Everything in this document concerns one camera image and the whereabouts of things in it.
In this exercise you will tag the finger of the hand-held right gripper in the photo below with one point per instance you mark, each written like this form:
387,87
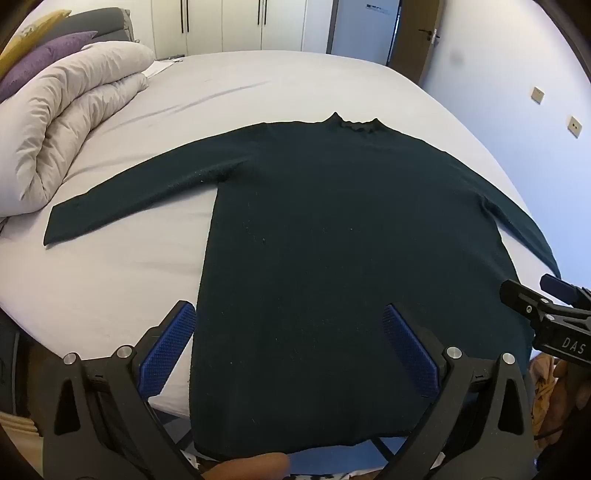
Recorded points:
521,295
563,288

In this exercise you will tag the grey bed frame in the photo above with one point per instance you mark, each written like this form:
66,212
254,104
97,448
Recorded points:
11,360

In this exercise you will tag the orange brown cloth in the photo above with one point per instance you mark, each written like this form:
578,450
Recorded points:
549,383

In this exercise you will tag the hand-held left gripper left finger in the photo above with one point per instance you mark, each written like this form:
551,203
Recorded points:
171,350

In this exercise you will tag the white bed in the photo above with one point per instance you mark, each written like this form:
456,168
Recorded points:
277,87

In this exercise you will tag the grey pillow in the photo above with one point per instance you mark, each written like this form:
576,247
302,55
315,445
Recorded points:
106,27

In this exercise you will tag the person's left hand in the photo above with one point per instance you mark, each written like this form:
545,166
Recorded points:
251,467

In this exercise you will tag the beige folded duvet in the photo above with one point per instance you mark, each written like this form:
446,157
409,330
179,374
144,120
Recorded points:
69,115

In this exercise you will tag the white papers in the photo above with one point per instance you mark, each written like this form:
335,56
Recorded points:
161,67

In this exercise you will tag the white wardrobe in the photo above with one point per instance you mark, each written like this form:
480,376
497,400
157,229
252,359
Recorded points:
231,27

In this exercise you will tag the yellow pillow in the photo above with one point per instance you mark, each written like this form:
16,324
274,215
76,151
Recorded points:
27,39

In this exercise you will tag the brown door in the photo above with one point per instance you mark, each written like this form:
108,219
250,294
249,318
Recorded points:
415,41

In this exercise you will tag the purple pillow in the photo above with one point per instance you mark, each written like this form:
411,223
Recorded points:
46,55

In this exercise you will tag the dark green sweater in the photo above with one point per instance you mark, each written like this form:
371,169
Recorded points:
323,254

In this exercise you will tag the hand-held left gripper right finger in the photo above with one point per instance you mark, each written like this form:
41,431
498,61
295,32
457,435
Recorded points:
410,355

